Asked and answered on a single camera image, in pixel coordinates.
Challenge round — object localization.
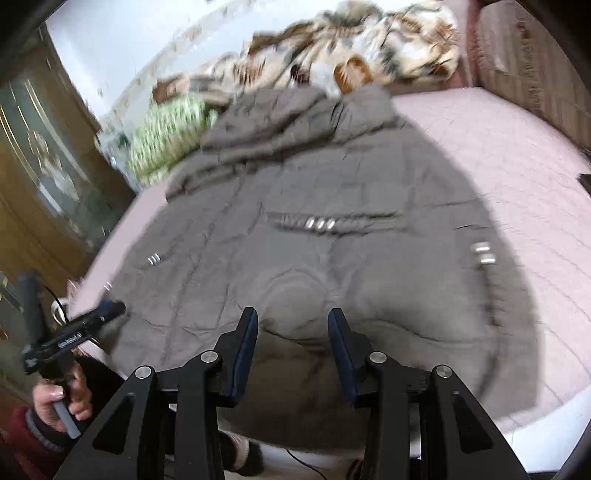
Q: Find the leaf print fleece blanket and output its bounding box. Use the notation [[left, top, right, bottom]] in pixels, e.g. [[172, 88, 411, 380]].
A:
[[152, 0, 462, 100]]

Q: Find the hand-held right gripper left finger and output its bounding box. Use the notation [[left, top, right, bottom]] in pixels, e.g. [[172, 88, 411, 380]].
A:
[[53, 306, 259, 480]]

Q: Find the green checked pillow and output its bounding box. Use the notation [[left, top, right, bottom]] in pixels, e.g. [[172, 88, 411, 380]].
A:
[[127, 95, 218, 185]]

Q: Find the striped floral sofa cushion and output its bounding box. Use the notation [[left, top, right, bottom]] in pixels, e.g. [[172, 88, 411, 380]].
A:
[[475, 0, 591, 148]]

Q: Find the grey slipper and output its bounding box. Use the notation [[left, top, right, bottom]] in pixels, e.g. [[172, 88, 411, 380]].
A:
[[217, 429, 265, 477]]

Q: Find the grey-green puffer jacket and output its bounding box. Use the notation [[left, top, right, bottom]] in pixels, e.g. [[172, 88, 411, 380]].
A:
[[69, 85, 541, 453]]

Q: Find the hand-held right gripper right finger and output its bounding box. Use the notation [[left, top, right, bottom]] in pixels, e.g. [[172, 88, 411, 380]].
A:
[[327, 307, 532, 480]]

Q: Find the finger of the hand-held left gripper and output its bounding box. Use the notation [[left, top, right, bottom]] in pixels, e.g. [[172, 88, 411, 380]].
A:
[[68, 300, 127, 339]]

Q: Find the wooden stained glass door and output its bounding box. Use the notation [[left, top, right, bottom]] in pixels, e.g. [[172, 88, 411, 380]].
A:
[[0, 23, 139, 416]]

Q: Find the person's left hand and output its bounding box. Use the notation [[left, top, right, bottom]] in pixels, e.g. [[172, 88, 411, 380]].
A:
[[32, 364, 94, 432]]

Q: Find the person's left forearm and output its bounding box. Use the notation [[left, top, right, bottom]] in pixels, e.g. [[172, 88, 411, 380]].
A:
[[0, 406, 84, 480]]

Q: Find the black cable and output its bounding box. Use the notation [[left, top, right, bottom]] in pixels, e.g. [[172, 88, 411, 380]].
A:
[[285, 449, 365, 478]]

